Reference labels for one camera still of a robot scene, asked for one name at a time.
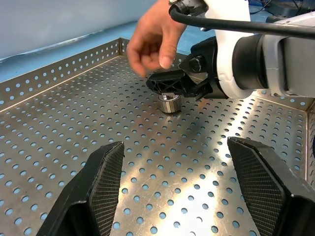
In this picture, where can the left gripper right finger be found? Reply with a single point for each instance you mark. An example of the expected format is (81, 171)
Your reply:
(270, 186)

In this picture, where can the perforated metal tray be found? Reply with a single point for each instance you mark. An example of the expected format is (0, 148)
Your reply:
(73, 110)

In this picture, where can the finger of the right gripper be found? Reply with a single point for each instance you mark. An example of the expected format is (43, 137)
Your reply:
(167, 83)

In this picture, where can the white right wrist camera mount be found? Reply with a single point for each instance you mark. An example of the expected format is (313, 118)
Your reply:
(226, 24)

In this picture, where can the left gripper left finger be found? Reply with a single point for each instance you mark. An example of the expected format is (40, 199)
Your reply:
(81, 196)

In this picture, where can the bare person hand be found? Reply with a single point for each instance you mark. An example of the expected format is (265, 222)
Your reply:
(152, 37)

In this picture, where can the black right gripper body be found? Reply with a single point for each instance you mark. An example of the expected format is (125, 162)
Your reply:
(204, 64)

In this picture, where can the metal nut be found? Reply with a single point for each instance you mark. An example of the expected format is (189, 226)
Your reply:
(169, 105)

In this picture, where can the dark background equipment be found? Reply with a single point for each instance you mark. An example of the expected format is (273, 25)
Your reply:
(278, 8)

